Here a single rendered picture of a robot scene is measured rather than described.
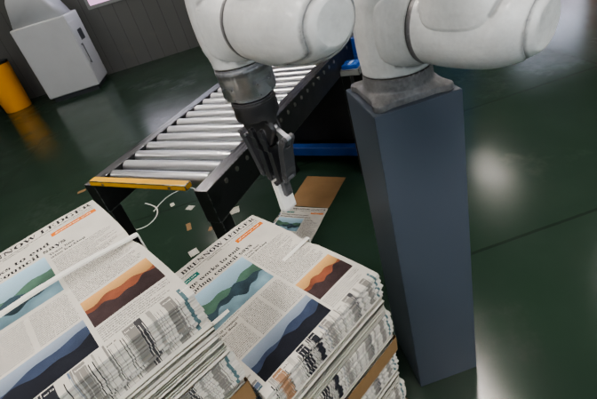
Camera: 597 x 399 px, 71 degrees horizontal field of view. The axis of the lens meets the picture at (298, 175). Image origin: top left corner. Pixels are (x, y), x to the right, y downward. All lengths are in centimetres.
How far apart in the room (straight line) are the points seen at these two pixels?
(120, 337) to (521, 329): 145
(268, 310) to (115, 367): 33
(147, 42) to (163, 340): 713
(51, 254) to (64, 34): 620
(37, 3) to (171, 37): 190
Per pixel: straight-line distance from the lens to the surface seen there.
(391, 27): 86
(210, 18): 61
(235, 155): 136
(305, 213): 234
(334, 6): 48
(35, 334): 61
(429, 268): 120
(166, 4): 742
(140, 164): 159
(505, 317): 177
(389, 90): 93
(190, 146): 157
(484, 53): 76
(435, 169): 102
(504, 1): 74
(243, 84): 65
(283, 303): 77
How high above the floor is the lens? 139
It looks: 31 degrees down
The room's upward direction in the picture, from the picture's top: 17 degrees counter-clockwise
